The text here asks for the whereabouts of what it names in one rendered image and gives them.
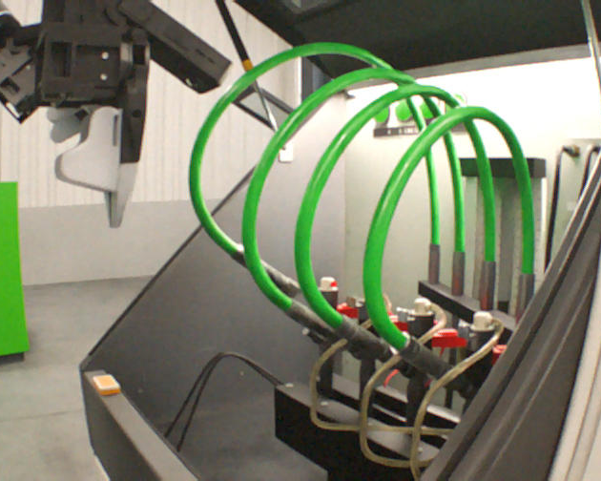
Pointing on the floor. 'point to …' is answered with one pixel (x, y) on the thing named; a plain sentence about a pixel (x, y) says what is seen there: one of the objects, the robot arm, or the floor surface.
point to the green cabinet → (1, 277)
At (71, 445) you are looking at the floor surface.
